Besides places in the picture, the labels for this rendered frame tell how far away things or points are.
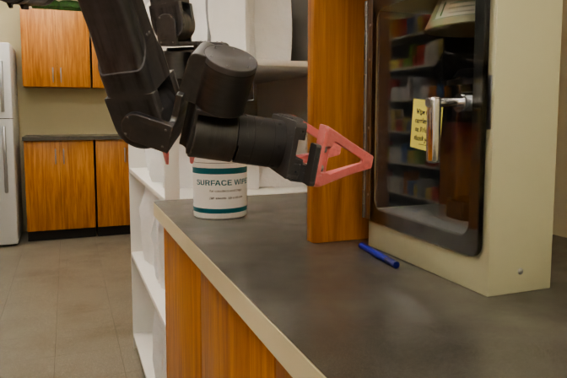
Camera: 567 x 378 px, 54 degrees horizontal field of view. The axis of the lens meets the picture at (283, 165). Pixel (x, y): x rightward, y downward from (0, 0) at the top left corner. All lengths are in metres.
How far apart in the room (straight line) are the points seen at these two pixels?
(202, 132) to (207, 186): 0.70
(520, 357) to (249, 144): 0.36
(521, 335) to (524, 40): 0.38
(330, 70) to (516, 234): 0.45
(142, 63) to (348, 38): 0.56
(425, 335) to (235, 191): 0.75
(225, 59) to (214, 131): 0.08
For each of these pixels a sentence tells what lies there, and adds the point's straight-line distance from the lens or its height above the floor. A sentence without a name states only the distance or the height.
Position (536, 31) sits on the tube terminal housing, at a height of 1.29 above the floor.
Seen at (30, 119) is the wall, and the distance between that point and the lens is 6.15.
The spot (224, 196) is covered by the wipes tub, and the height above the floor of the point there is 1.00.
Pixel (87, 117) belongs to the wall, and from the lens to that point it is 6.15.
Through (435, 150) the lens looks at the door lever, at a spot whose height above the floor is 1.14.
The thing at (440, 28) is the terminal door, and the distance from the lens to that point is 0.86.
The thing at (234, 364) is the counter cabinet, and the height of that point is 0.77.
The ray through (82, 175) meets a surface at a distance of 5.63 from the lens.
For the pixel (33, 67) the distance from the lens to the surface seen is 5.83.
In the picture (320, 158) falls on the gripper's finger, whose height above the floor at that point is 1.14.
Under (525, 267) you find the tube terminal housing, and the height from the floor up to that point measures 0.97.
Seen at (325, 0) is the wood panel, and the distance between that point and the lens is 1.08.
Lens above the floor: 1.19
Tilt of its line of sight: 5 degrees down
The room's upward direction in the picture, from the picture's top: straight up
